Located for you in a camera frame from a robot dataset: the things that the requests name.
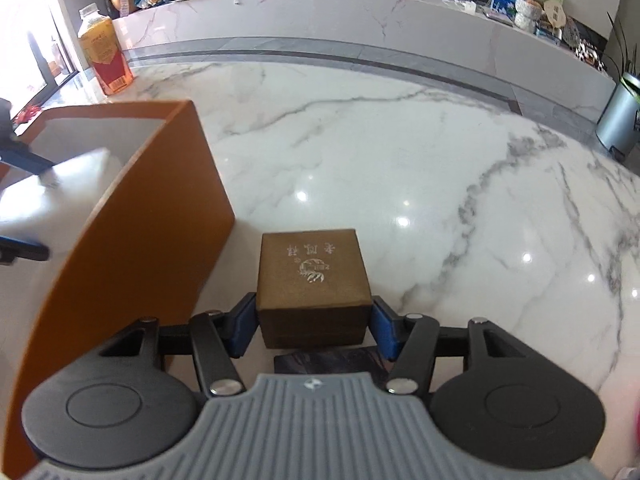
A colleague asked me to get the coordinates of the brown square gift box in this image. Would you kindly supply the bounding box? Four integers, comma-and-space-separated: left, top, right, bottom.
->
256, 229, 372, 350

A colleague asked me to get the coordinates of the black flat card holder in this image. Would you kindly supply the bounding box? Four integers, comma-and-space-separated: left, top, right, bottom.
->
273, 347, 393, 379

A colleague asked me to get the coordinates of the orange storage box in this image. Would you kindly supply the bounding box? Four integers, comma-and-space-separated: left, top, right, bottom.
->
1, 101, 235, 478

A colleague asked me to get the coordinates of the orange juice bottle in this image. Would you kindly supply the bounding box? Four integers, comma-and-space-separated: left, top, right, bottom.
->
78, 3, 134, 96

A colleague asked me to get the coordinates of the white marble tv cabinet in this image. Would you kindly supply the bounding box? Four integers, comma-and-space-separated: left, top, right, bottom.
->
115, 0, 615, 120

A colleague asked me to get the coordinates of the silver trash bin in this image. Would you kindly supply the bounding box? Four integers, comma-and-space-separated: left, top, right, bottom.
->
596, 72, 640, 162

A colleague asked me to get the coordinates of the green potted plant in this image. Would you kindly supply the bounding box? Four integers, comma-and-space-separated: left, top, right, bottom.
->
606, 13, 639, 77

